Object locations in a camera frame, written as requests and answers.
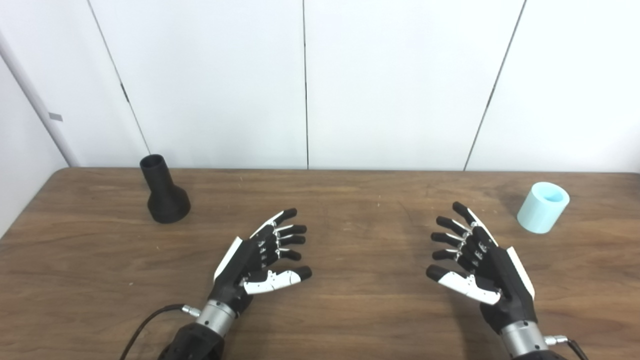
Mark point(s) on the black flared nozzle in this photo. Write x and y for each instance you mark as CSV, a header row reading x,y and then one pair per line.
x,y
167,202

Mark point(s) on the small grey wall label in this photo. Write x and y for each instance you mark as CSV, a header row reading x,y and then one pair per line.
x,y
55,117

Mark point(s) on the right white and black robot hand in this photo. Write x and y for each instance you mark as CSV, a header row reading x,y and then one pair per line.
x,y
500,272

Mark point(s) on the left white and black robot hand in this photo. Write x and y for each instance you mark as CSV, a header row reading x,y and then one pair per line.
x,y
250,260

